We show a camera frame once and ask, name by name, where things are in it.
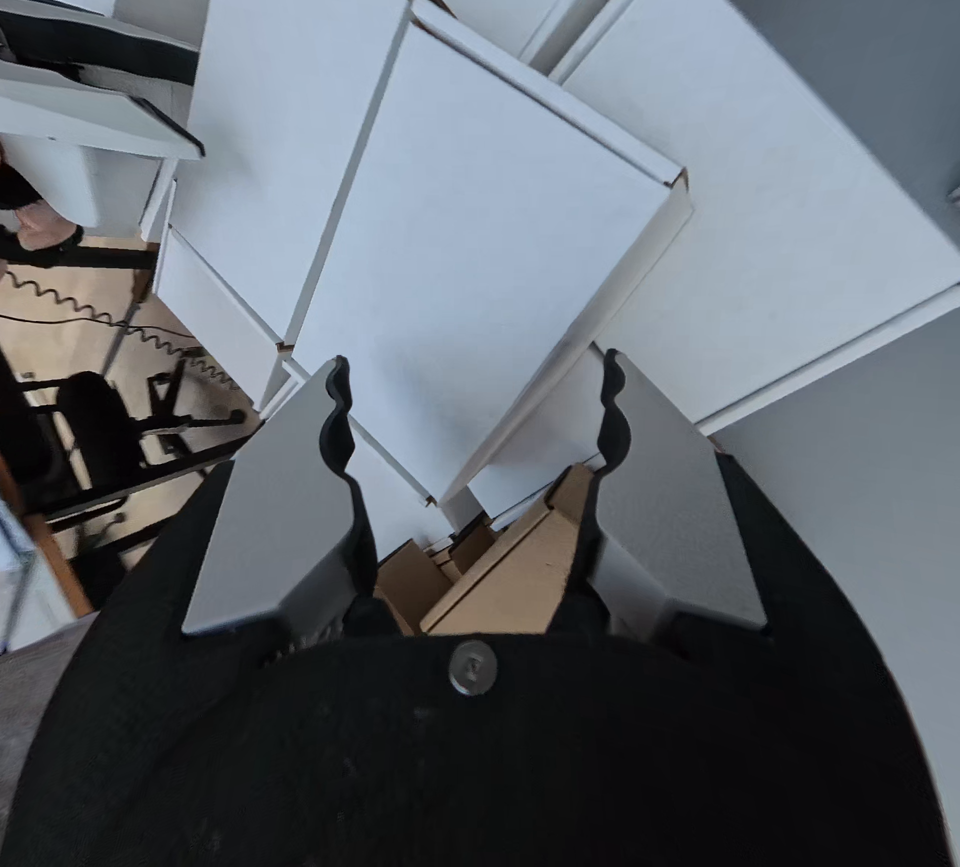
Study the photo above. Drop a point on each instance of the person's left hand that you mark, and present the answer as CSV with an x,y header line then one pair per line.
x,y
49,226

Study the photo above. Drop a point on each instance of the white cardboard box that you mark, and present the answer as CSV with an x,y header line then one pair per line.
x,y
292,132
480,244

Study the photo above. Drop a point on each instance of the stack of white boxes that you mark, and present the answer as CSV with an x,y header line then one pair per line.
x,y
750,207

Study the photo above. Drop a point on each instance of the black stool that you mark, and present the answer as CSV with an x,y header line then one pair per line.
x,y
97,417

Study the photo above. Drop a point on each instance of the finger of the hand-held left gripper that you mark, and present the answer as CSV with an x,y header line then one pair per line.
x,y
75,19
90,113

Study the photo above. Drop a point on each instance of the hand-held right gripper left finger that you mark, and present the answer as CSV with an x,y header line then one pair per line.
x,y
277,529

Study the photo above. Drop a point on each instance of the stack of brown cardboard boxes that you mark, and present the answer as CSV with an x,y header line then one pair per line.
x,y
510,567

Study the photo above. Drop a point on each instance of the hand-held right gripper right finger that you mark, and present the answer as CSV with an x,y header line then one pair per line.
x,y
675,529

